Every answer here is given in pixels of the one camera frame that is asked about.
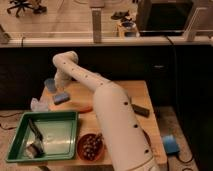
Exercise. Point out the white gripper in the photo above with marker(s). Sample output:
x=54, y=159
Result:
x=62, y=80

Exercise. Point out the blue sponge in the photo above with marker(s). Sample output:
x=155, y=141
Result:
x=61, y=98

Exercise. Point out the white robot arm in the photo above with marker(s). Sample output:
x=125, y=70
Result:
x=127, y=146

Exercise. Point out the green plastic tray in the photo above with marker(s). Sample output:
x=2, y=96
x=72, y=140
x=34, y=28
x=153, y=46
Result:
x=59, y=130

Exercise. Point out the black spatula in tray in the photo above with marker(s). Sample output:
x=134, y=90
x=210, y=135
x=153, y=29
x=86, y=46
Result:
x=35, y=149

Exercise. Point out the blue plastic cup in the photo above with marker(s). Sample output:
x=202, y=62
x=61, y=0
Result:
x=50, y=85

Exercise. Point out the orange carrot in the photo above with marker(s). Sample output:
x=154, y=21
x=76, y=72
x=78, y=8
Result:
x=83, y=110

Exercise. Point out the red bowl of grapes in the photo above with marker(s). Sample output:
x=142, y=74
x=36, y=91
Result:
x=90, y=147

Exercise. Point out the black office chair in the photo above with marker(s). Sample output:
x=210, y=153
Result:
x=23, y=4

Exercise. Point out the black rectangular block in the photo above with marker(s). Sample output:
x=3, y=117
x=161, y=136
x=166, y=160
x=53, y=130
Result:
x=140, y=110

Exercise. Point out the black monitor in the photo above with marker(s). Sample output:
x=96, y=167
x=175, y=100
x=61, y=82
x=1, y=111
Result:
x=162, y=17

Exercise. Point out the blue foot pedal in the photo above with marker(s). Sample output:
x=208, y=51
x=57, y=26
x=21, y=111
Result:
x=170, y=145

